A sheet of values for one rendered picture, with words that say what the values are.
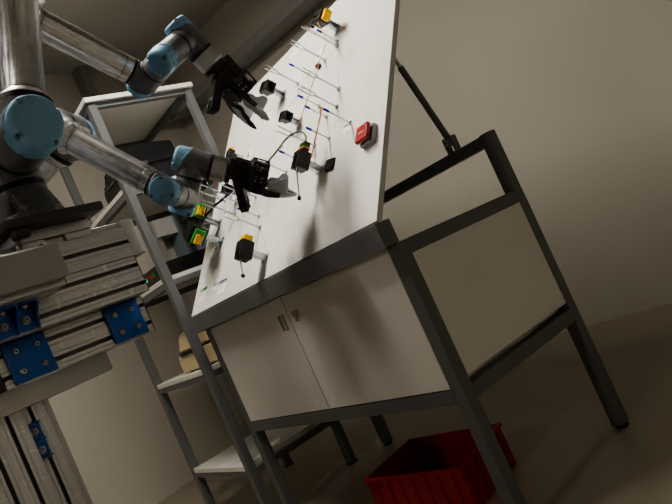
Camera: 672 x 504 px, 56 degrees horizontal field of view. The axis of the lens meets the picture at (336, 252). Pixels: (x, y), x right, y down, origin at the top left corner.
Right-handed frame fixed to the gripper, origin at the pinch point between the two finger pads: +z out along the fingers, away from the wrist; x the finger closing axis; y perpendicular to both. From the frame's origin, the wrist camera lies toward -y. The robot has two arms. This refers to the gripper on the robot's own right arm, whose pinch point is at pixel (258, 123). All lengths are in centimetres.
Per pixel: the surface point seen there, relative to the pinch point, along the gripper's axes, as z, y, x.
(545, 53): 82, 166, 29
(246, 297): 40, -29, 34
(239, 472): 99, -68, 86
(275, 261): 34.8, -20.1, 16.5
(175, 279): 28, -25, 88
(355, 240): 34.9, -19.2, -27.1
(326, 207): 29.1, -8.0, -8.8
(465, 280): 64, -8, -36
